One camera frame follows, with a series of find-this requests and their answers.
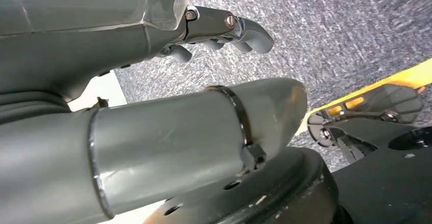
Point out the yellow floor plate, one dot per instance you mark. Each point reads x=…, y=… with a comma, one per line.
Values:
x=411, y=75

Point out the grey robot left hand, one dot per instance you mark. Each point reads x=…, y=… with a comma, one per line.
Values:
x=84, y=40

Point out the white board panel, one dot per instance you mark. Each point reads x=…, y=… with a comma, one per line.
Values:
x=101, y=91

